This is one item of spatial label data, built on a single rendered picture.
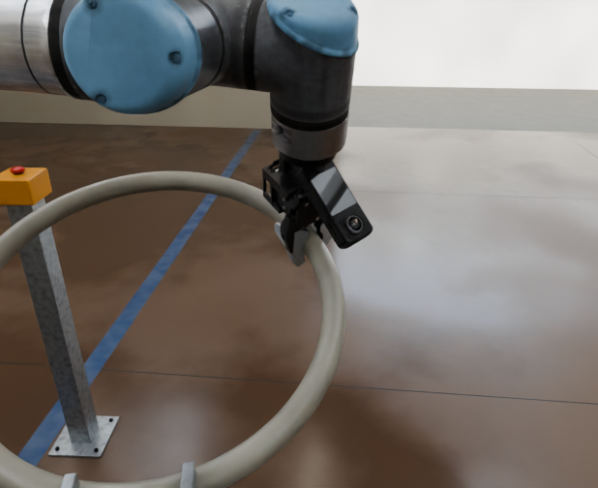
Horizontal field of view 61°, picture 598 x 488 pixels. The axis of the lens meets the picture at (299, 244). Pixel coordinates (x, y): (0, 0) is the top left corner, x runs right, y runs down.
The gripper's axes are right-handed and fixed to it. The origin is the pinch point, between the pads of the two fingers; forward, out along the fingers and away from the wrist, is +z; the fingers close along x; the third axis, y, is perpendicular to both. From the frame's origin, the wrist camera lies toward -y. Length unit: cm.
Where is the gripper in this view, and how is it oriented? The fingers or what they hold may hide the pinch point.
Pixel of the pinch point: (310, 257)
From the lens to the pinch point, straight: 76.0
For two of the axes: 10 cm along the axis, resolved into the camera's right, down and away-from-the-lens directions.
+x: -8.1, 4.2, -4.0
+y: -5.8, -6.2, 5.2
